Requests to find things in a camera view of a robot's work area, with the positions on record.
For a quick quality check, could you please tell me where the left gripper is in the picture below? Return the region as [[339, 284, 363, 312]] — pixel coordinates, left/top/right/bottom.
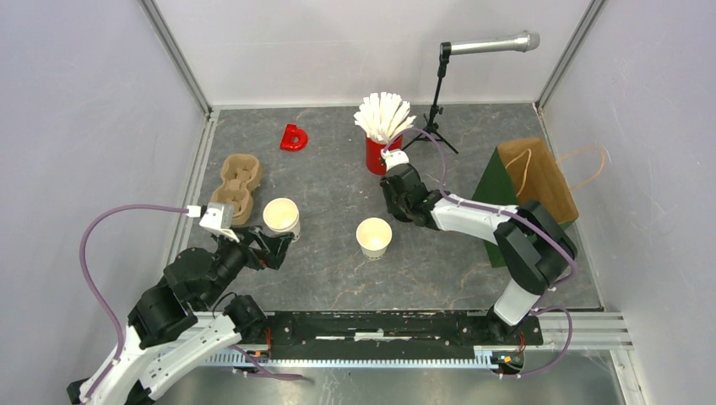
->
[[200, 224, 295, 309]]

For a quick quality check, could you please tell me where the white paper cup stack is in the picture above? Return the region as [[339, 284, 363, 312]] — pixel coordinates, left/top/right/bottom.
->
[[262, 197, 301, 241]]

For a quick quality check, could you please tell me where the single white paper cup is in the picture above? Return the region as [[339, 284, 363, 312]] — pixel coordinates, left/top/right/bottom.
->
[[355, 218, 393, 261]]

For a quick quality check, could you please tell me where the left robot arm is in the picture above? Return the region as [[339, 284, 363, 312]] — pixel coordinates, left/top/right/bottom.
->
[[67, 226, 295, 404]]

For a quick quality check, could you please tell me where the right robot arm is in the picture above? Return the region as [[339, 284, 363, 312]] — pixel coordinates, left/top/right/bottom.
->
[[380, 163, 578, 344]]

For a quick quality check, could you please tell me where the red cylindrical holder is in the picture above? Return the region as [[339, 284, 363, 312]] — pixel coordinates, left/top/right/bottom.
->
[[365, 138, 387, 176]]

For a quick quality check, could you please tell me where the brown cardboard cup carrier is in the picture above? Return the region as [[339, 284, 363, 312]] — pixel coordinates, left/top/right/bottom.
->
[[210, 154, 263, 226]]

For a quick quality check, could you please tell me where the red plastic letter d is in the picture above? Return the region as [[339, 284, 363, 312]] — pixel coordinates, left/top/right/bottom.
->
[[279, 123, 309, 152]]

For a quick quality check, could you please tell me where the green paper bag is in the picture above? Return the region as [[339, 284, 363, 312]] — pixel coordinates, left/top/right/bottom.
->
[[471, 137, 607, 269]]

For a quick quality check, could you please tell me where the black mini tripod stand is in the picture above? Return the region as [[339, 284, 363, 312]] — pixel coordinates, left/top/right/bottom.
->
[[423, 42, 458, 154]]

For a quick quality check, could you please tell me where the silver microphone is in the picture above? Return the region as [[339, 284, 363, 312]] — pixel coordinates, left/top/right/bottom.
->
[[447, 30, 540, 56]]

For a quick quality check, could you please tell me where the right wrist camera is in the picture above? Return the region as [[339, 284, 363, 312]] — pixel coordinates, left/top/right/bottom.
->
[[381, 148, 410, 173]]

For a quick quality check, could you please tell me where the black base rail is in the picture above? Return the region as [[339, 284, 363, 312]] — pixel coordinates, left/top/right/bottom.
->
[[238, 310, 545, 360]]

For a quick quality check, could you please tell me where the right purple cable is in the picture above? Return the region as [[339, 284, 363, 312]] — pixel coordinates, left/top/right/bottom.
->
[[386, 127, 578, 378]]

